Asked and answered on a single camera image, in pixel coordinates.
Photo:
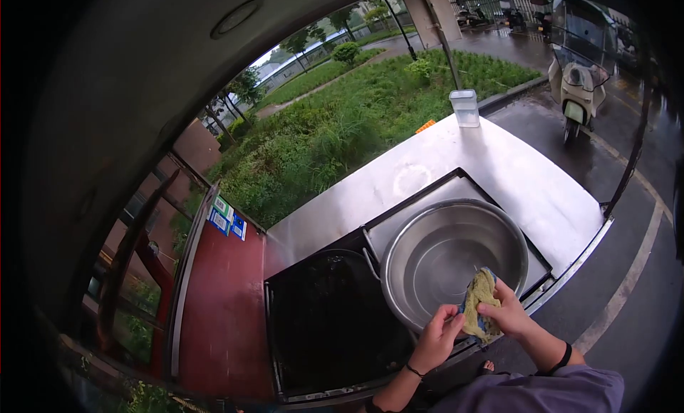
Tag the person's left hand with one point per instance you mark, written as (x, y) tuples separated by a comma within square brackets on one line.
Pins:
[(432, 344)]

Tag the clear plastic container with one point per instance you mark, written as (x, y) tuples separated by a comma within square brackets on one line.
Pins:
[(465, 109)]

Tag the round ceiling lamp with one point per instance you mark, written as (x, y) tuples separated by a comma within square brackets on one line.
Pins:
[(237, 17)]

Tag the orange ridged block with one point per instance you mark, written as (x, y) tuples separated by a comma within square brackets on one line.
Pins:
[(426, 126)]

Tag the black wrist band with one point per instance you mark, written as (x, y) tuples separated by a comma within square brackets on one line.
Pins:
[(562, 358)]

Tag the person's left index finger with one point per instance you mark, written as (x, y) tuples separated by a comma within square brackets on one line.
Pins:
[(444, 313)]

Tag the green and blue stickers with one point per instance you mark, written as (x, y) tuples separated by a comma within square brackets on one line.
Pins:
[(226, 216)]

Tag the person's left thumb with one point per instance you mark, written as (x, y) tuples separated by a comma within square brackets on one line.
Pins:
[(457, 327)]

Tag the person's right thumb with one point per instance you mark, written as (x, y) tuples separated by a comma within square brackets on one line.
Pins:
[(488, 309)]

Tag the person's body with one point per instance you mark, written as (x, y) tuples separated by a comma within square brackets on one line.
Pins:
[(539, 391)]

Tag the row of parked scooters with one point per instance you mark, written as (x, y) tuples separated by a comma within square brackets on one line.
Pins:
[(497, 15)]

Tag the stainless steel cart counter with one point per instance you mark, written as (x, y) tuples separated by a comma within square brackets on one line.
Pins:
[(502, 167)]

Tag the person's right index finger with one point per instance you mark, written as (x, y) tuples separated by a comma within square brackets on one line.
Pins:
[(503, 291)]

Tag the cream scooter with windshield canopy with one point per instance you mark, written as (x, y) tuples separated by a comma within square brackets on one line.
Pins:
[(580, 76)]

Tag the black griddle pan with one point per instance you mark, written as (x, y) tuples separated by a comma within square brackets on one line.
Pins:
[(331, 322)]

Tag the person's right hand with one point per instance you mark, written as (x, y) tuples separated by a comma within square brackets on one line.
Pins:
[(512, 315)]

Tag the large steel basin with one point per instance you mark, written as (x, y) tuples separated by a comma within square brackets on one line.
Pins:
[(443, 252)]

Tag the yellow and blue cleaning cloth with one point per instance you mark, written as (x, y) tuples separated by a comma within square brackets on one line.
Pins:
[(479, 301)]

